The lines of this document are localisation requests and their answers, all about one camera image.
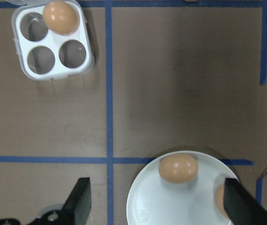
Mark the brown egg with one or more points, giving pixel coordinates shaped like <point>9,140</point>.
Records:
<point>60,17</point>
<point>177,167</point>
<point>219,199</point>

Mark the white round plate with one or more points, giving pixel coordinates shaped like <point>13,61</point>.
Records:
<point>170,204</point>

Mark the white egg box clear lid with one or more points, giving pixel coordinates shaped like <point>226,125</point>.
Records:
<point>53,38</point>

